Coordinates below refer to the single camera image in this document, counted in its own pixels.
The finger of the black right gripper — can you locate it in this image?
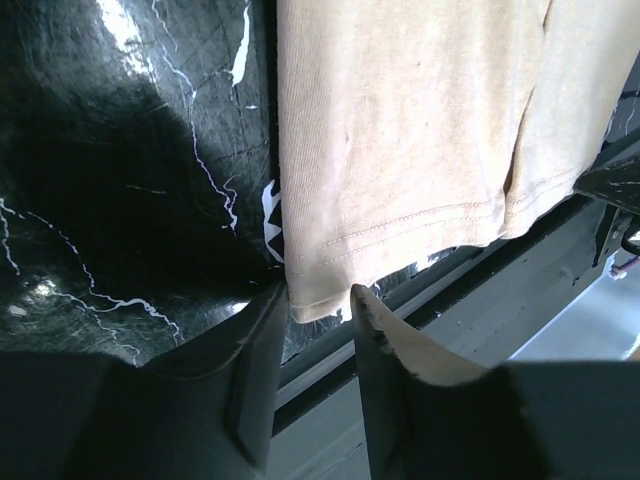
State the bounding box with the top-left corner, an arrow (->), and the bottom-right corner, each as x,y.
574,157 -> 640,213

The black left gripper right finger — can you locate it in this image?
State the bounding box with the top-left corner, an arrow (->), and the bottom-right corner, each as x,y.
351,285 -> 639,479

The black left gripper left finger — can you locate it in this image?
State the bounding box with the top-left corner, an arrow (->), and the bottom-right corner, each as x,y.
1,284 -> 287,479

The beige t shirt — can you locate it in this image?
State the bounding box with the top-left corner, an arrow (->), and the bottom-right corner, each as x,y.
277,1 -> 639,323

